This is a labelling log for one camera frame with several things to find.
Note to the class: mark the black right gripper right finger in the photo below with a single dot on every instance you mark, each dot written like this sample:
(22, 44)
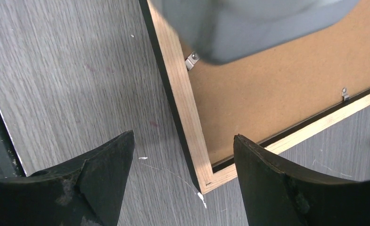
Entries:
(279, 192)

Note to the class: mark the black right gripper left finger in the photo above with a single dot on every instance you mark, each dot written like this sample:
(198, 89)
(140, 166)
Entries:
(86, 190)

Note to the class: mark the light wooden picture frame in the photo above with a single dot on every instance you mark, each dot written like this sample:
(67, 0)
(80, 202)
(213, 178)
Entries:
(171, 53)

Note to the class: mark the brown cardboard backing board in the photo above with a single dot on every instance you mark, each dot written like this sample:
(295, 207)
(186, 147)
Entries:
(264, 94)

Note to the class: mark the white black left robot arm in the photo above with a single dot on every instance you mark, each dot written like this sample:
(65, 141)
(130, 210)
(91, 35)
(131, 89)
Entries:
(223, 31)

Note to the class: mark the small metal turn clip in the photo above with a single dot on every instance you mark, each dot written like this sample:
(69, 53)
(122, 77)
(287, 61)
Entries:
(191, 60)

